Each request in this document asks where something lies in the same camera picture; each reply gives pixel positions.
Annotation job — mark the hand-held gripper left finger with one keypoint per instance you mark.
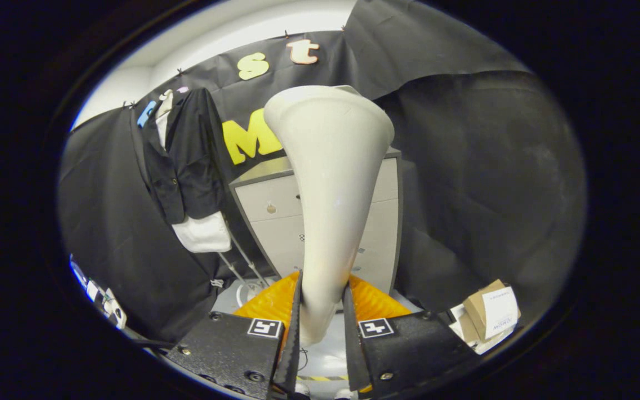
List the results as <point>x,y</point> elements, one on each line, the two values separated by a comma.
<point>293,333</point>

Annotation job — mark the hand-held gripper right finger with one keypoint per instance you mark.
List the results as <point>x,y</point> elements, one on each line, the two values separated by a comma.
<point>351,344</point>

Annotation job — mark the black suit jacket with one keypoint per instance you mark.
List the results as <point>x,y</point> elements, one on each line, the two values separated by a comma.
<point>186,166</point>

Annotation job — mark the metal steamer stand pole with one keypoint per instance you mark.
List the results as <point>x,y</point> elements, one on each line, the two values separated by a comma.
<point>245,256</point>

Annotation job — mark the cardboard box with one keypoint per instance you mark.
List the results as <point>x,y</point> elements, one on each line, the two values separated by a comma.
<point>478,311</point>

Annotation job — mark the grey cabinet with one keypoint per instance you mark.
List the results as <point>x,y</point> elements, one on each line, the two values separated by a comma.
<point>275,200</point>

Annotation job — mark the white fabric hanging panel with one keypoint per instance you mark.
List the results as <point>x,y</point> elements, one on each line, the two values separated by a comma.
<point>203,233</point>

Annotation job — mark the white printed package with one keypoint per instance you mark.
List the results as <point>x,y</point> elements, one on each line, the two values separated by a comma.
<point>110,305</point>

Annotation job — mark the black backdrop cloth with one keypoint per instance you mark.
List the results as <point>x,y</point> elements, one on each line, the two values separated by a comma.
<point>492,166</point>

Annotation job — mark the cream plastic hanger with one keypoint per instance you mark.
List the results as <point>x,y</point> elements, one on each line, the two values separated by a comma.
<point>165,100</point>

